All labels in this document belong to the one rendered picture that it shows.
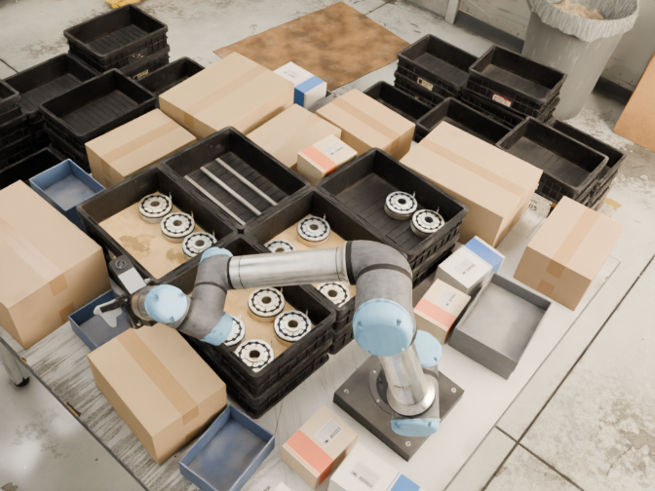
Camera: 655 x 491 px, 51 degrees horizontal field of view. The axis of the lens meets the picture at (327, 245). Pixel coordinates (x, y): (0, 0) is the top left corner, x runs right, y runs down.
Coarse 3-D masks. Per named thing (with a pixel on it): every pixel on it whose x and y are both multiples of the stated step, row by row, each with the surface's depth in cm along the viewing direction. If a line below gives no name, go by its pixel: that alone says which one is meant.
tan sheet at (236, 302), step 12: (252, 288) 199; (228, 300) 196; (240, 300) 196; (228, 312) 193; (240, 312) 193; (252, 324) 191; (264, 324) 191; (312, 324) 192; (252, 336) 188; (264, 336) 188; (276, 348) 186
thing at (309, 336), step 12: (228, 240) 198; (264, 252) 196; (192, 264) 190; (180, 276) 188; (324, 324) 180; (312, 336) 179; (228, 348) 173; (288, 348) 175; (300, 348) 177; (240, 360) 172; (276, 360) 172; (252, 372) 169; (264, 372) 169
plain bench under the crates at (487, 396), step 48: (336, 96) 287; (528, 240) 240; (528, 288) 225; (0, 336) 197; (48, 336) 198; (48, 384) 188; (336, 384) 195; (480, 384) 199; (96, 432) 180; (288, 432) 184; (480, 432) 189; (144, 480) 172; (288, 480) 175; (432, 480) 178
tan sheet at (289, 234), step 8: (296, 224) 218; (288, 232) 215; (272, 240) 212; (288, 240) 213; (296, 240) 213; (328, 240) 214; (336, 240) 215; (296, 248) 211; (304, 248) 211; (312, 248) 211; (352, 288) 202; (352, 296) 200
